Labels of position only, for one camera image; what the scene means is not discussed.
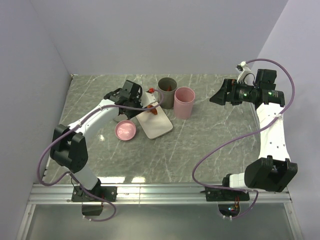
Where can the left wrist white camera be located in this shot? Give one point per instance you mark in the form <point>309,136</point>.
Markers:
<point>147,98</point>

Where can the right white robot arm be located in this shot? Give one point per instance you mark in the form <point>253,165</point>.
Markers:
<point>273,170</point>

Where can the wrist white camera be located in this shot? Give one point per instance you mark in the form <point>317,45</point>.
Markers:
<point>244,73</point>
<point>147,98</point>

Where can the grey cylindrical container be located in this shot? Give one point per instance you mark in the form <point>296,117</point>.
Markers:
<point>167,98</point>

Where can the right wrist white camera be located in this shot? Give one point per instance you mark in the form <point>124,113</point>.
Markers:
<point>244,73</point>

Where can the white rectangular plate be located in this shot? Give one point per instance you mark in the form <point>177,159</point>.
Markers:
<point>155,125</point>

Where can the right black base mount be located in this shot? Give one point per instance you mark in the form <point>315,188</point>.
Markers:
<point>224,195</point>

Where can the fried chicken piece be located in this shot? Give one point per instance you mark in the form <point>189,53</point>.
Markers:
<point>152,109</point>

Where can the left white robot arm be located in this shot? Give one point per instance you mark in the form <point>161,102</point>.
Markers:
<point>70,146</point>

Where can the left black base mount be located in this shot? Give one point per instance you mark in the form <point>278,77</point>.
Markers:
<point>108,193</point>

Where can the pink cylindrical container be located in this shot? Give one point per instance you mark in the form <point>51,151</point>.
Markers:
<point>184,99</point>

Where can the roasted chicken wing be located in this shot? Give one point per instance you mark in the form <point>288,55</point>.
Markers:
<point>169,89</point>

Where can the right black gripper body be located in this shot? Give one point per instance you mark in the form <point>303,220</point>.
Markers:
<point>240,93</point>

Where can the grey round lid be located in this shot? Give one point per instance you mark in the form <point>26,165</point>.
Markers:
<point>120,118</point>

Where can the pink round lid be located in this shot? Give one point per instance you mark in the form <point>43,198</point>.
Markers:
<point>125,130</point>

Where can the aluminium rail frame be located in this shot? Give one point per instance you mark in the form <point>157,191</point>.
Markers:
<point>174,211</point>

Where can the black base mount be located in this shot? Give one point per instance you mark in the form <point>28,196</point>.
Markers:
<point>108,193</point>
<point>224,195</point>

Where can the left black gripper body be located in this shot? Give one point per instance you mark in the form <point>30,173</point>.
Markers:
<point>132,113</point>

